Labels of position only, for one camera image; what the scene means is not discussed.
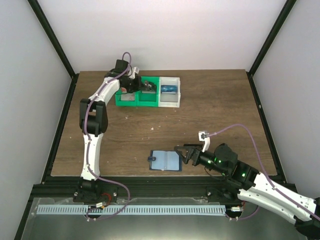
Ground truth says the light blue slotted cable duct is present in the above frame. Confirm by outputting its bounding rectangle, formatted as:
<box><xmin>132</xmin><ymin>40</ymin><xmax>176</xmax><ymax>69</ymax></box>
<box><xmin>36</xmin><ymin>204</ymin><xmax>226</xmax><ymax>216</ymax></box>

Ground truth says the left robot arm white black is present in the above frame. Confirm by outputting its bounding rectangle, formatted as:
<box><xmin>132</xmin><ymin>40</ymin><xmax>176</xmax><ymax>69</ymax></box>
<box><xmin>79</xmin><ymin>59</ymin><xmax>156</xmax><ymax>181</ymax></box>

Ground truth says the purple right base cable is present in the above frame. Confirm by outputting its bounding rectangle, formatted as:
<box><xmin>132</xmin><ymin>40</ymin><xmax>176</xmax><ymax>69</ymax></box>
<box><xmin>228</xmin><ymin>199</ymin><xmax>261</xmax><ymax>222</ymax></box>

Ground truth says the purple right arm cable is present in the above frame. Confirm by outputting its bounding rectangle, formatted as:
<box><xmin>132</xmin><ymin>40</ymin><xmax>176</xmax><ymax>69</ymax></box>
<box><xmin>208</xmin><ymin>124</ymin><xmax>320</xmax><ymax>223</ymax></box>

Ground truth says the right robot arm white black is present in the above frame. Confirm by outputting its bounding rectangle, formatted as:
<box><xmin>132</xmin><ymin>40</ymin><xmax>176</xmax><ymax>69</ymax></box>
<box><xmin>174</xmin><ymin>143</ymin><xmax>320</xmax><ymax>240</ymax></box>

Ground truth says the right black frame post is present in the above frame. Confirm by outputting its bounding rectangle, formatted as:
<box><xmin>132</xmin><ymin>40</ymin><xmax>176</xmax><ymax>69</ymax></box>
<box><xmin>247</xmin><ymin>0</ymin><xmax>298</xmax><ymax>76</ymax></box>

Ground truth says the middle green plastic bin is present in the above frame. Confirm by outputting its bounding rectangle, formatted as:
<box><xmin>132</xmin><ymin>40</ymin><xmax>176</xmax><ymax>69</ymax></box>
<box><xmin>136</xmin><ymin>76</ymin><xmax>160</xmax><ymax>107</ymax></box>

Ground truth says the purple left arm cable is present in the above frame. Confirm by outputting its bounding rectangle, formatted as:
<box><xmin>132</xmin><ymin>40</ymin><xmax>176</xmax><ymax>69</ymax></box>
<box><xmin>83</xmin><ymin>51</ymin><xmax>133</xmax><ymax>176</ymax></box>

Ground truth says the white plastic bin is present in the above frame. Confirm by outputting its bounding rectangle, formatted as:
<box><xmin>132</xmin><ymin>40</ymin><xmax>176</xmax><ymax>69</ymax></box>
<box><xmin>158</xmin><ymin>76</ymin><xmax>181</xmax><ymax>108</ymax></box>

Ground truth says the left black frame post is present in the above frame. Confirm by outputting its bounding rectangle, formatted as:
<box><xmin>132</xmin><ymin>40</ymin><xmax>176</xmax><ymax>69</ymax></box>
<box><xmin>26</xmin><ymin>0</ymin><xmax>77</xmax><ymax>79</ymax></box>

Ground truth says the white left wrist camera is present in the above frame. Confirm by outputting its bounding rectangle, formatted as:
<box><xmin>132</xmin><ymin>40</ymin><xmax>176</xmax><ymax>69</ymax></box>
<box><xmin>128</xmin><ymin>66</ymin><xmax>140</xmax><ymax>79</ymax></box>

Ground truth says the black card in bin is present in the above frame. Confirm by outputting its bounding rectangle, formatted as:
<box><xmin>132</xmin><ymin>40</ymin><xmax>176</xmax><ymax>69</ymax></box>
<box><xmin>141</xmin><ymin>89</ymin><xmax>158</xmax><ymax>95</ymax></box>

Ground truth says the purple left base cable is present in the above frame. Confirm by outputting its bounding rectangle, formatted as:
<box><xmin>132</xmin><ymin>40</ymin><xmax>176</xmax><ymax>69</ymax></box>
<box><xmin>84</xmin><ymin>174</ymin><xmax>131</xmax><ymax>222</ymax></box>

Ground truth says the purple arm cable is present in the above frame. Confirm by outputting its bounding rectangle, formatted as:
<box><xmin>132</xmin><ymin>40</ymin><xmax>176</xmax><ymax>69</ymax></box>
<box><xmin>208</xmin><ymin>124</ymin><xmax>320</xmax><ymax>223</ymax></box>
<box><xmin>83</xmin><ymin>51</ymin><xmax>133</xmax><ymax>176</ymax></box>

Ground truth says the left green plastic bin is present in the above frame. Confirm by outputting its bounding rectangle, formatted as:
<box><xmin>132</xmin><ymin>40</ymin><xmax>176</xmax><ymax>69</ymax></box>
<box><xmin>115</xmin><ymin>76</ymin><xmax>141</xmax><ymax>107</ymax></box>

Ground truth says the black frame post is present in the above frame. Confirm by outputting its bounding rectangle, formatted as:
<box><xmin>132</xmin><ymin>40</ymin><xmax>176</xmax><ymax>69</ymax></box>
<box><xmin>247</xmin><ymin>0</ymin><xmax>298</xmax><ymax>76</ymax></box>
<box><xmin>26</xmin><ymin>0</ymin><xmax>77</xmax><ymax>79</ymax></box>

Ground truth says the blue leather card holder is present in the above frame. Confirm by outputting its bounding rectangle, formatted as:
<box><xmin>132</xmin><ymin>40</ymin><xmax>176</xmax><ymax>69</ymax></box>
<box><xmin>147</xmin><ymin>150</ymin><xmax>182</xmax><ymax>172</ymax></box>

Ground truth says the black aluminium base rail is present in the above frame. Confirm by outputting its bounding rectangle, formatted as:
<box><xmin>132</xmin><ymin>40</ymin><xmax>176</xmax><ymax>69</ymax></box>
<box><xmin>30</xmin><ymin>175</ymin><xmax>240</xmax><ymax>205</ymax></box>

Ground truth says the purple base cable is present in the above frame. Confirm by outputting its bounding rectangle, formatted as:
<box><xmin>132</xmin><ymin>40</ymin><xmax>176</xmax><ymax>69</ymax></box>
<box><xmin>228</xmin><ymin>199</ymin><xmax>261</xmax><ymax>222</ymax></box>
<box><xmin>84</xmin><ymin>174</ymin><xmax>131</xmax><ymax>222</ymax></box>

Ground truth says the green plastic bin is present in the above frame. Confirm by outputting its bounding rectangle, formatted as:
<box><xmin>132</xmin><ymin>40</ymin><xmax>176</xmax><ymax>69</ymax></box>
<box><xmin>136</xmin><ymin>76</ymin><xmax>160</xmax><ymax>107</ymax></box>
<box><xmin>115</xmin><ymin>76</ymin><xmax>141</xmax><ymax>107</ymax></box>

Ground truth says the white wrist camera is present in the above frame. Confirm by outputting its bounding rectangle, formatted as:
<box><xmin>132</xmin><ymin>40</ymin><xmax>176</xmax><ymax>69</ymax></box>
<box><xmin>128</xmin><ymin>66</ymin><xmax>140</xmax><ymax>79</ymax></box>
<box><xmin>198</xmin><ymin>130</ymin><xmax>211</xmax><ymax>153</ymax></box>

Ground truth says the blue card in bin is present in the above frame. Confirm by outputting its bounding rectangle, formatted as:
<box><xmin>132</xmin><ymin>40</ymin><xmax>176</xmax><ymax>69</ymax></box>
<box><xmin>160</xmin><ymin>84</ymin><xmax>178</xmax><ymax>94</ymax></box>

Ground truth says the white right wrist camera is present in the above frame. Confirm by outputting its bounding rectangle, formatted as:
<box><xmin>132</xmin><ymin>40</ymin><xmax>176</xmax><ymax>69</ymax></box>
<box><xmin>198</xmin><ymin>130</ymin><xmax>211</xmax><ymax>153</ymax></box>

